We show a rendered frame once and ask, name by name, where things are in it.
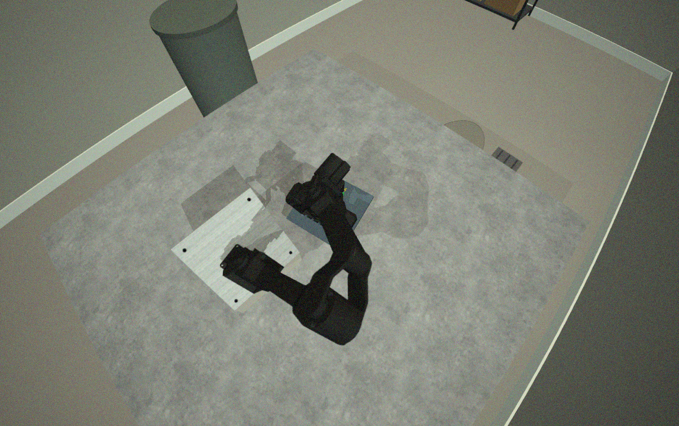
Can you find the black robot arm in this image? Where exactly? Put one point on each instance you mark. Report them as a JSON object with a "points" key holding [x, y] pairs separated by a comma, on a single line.
{"points": [[316, 306]]}

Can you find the grey switch panel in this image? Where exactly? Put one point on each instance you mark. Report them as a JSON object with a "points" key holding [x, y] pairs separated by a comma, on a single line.
{"points": [[356, 201]]}

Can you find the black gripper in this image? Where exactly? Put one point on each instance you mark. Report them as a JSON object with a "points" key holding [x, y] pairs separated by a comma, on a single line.
{"points": [[351, 217]]}

